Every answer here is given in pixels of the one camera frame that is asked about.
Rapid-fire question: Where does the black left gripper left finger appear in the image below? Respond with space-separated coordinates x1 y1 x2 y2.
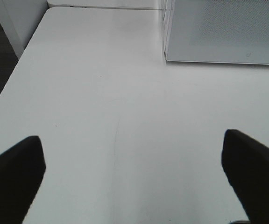
0 136 46 224

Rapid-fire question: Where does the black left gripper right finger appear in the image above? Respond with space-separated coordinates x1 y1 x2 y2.
221 129 269 224

